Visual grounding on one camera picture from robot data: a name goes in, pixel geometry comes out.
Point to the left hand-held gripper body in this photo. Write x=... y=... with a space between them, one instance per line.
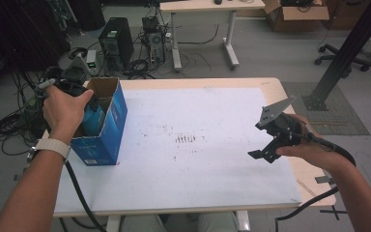
x=74 y=80

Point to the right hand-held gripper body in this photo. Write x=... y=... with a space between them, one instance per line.
x=283 y=129

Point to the blue bottle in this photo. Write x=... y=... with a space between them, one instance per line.
x=93 y=124

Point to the blue cardboard box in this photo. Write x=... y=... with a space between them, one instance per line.
x=112 y=129

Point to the person's left hand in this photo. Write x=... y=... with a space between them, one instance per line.
x=62 y=112

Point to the person's right hand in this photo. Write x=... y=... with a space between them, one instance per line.
x=319 y=154

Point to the grey device with green light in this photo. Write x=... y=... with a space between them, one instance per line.
x=91 y=59

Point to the light wooden table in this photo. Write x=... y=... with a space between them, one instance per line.
x=272 y=86

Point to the black computer tower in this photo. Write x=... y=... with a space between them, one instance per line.
x=117 y=42

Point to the grey floor mat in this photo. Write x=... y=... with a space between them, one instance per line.
x=344 y=119

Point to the white band wristwatch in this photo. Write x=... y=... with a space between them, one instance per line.
x=53 y=145

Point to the dark curtain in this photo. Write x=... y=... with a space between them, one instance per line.
x=22 y=32

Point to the open grey computer case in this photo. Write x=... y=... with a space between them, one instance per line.
x=154 y=42

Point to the black office chair base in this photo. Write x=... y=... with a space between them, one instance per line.
x=331 y=50

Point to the black metal stand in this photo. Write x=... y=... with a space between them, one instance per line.
x=351 y=48

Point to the brown cardboard box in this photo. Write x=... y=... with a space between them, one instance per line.
x=302 y=14

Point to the black computer mouse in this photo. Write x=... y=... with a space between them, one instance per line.
x=218 y=1

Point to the white desk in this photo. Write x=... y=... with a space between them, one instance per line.
x=206 y=5

